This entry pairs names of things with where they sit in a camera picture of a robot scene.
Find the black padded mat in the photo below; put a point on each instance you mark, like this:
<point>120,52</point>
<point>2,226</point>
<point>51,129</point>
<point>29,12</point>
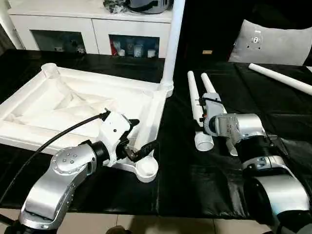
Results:
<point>256,97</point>

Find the white cabinet with glass doors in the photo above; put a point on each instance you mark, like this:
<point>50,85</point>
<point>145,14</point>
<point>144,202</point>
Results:
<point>73,26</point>

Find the grey pillow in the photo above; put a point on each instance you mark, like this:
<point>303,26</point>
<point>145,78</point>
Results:
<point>270,44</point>

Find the dark round object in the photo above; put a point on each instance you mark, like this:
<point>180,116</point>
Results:
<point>151,6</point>

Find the black cabinet with yellow label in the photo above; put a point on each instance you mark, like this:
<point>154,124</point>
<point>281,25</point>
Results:
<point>202,29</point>

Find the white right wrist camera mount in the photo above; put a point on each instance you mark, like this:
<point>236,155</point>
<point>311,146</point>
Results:
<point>214,107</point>

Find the grey curtain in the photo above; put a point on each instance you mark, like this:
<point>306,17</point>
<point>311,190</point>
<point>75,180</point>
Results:
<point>6,41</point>

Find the black stand leg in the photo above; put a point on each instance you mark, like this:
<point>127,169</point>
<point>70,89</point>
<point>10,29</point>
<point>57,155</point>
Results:
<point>7,219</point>

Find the small red item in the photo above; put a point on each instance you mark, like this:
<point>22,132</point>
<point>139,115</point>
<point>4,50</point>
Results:
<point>114,47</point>

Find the white plastic table top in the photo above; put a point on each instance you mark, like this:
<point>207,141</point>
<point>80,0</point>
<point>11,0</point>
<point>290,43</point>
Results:
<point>73,102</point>

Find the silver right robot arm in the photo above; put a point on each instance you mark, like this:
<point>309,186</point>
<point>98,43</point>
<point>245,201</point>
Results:
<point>256,136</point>

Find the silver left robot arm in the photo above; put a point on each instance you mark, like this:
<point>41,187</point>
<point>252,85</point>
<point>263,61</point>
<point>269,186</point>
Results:
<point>61,175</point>

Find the white plastic table leg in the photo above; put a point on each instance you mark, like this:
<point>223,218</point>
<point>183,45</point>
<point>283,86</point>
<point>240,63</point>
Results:
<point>195,97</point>
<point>171,48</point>
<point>282,79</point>
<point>208,83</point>

